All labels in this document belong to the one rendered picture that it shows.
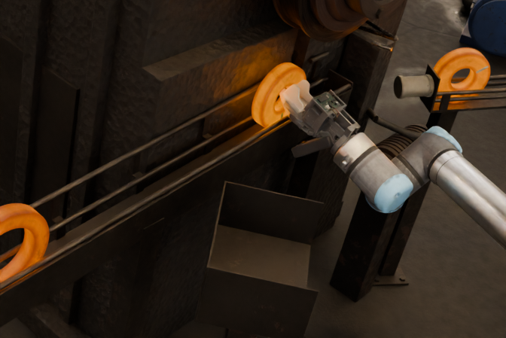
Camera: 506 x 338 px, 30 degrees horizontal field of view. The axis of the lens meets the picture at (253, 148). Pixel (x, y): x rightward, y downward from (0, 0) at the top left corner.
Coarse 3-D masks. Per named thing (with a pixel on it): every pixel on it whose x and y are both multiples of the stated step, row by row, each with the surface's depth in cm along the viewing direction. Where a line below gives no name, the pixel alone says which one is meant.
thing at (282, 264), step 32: (224, 192) 190; (256, 192) 189; (224, 224) 195; (256, 224) 194; (288, 224) 193; (224, 256) 188; (256, 256) 190; (288, 256) 192; (224, 288) 169; (256, 288) 169; (288, 288) 168; (224, 320) 174; (256, 320) 173; (288, 320) 172
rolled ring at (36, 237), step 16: (0, 208) 159; (16, 208) 161; (32, 208) 165; (0, 224) 157; (16, 224) 160; (32, 224) 164; (32, 240) 167; (48, 240) 170; (16, 256) 170; (32, 256) 169; (0, 272) 168; (16, 272) 168
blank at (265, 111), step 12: (276, 72) 209; (288, 72) 209; (300, 72) 214; (264, 84) 208; (276, 84) 208; (288, 84) 212; (264, 96) 208; (276, 96) 211; (252, 108) 211; (264, 108) 209; (276, 108) 216; (264, 120) 212; (276, 120) 216
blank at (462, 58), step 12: (468, 48) 245; (444, 60) 244; (456, 60) 244; (468, 60) 244; (480, 60) 245; (444, 72) 245; (480, 72) 248; (444, 84) 247; (456, 84) 252; (468, 84) 250; (480, 84) 250
